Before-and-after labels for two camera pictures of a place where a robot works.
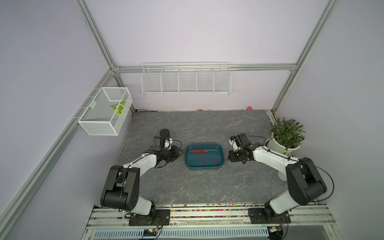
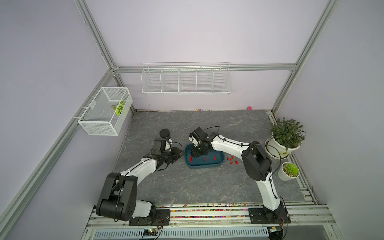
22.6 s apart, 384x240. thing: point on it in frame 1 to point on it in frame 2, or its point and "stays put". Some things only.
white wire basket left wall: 107,112 stays put
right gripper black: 231,156 to 194,152
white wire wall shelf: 186,78 stays put
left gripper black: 175,153 stays put
